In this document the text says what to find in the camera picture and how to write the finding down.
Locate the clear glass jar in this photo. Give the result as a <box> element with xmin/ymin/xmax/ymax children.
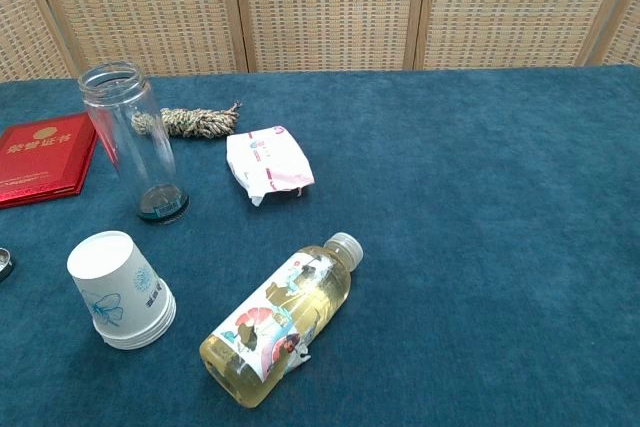
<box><xmin>77</xmin><ymin>60</ymin><xmax>192</xmax><ymax>225</ymax></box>

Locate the white paper cup stack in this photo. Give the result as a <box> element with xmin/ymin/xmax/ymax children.
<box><xmin>66</xmin><ymin>230</ymin><xmax>178</xmax><ymax>352</ymax></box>

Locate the white tissue packet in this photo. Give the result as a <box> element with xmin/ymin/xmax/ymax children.
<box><xmin>225</xmin><ymin>125</ymin><xmax>316</xmax><ymax>207</ymax></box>

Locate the yellow tea plastic bottle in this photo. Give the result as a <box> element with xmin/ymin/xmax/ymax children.
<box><xmin>198</xmin><ymin>231</ymin><xmax>365</xmax><ymax>409</ymax></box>

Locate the blue velvet tablecloth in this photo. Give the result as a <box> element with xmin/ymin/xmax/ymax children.
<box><xmin>0</xmin><ymin>64</ymin><xmax>640</xmax><ymax>427</ymax></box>

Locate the woven wooden folding screen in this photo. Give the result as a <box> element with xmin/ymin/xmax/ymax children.
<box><xmin>0</xmin><ymin>0</ymin><xmax>640</xmax><ymax>83</ymax></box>

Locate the red certificate book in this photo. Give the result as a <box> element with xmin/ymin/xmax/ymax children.
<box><xmin>0</xmin><ymin>111</ymin><xmax>122</xmax><ymax>211</ymax></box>

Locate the beige twisted rope bundle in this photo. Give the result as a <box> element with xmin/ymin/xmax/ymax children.
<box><xmin>130</xmin><ymin>100</ymin><xmax>245</xmax><ymax>140</ymax></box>

